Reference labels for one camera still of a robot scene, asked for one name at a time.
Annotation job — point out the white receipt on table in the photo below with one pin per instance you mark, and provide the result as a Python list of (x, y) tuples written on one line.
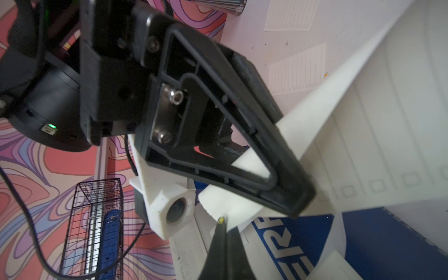
[(291, 15), (299, 73)]

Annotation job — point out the metallic cup of pencils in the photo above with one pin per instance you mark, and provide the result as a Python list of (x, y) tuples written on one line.
[(233, 7)]

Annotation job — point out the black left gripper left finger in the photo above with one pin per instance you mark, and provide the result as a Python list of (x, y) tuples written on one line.
[(215, 267)]

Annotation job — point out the blue stapler in basket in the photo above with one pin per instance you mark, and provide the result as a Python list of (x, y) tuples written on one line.
[(110, 241)]

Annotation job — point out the blue white bag with handles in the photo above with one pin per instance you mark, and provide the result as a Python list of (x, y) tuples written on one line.
[(375, 244)]

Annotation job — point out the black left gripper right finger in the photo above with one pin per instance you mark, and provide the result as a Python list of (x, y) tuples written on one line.
[(237, 264)]

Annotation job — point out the black wire basket back wall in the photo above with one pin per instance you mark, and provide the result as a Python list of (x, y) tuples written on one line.
[(91, 201)]

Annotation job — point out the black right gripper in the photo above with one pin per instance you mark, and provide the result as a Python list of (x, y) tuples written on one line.
[(76, 72)]

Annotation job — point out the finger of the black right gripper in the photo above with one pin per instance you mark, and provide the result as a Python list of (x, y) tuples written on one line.
[(209, 116)]

